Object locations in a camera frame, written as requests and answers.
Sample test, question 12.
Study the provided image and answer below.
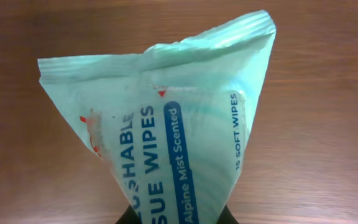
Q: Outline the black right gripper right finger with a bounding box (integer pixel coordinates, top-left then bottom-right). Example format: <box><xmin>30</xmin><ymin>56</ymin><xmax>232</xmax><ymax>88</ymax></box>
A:
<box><xmin>216</xmin><ymin>205</ymin><xmax>239</xmax><ymax>224</ymax></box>

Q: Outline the teal wipes packet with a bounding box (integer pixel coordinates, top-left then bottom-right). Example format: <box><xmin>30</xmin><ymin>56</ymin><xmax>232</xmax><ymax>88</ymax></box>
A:
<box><xmin>38</xmin><ymin>11</ymin><xmax>276</xmax><ymax>223</ymax></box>

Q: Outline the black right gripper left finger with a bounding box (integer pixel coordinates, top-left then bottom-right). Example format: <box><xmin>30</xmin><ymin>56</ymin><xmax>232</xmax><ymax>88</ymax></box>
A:
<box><xmin>116</xmin><ymin>205</ymin><xmax>142</xmax><ymax>224</ymax></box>

